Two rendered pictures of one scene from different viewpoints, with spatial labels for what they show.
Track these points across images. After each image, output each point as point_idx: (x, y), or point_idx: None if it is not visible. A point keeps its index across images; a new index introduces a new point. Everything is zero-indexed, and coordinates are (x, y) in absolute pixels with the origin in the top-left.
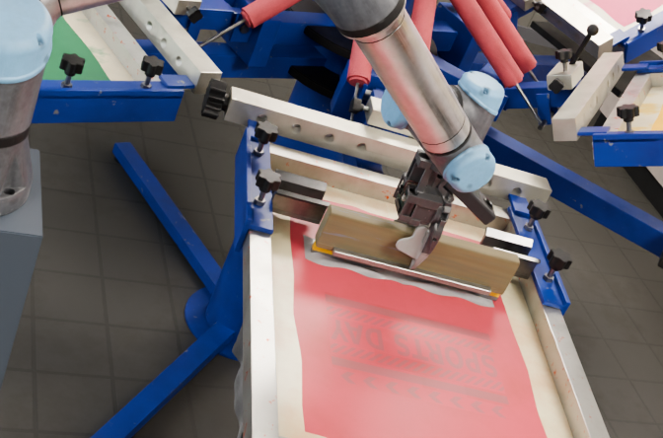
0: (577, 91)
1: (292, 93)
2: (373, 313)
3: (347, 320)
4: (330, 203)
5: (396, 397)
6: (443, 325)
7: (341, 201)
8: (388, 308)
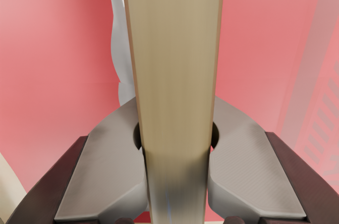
0: None
1: None
2: (299, 137)
3: (318, 171)
4: (26, 180)
5: None
6: None
7: (2, 165)
8: (282, 113)
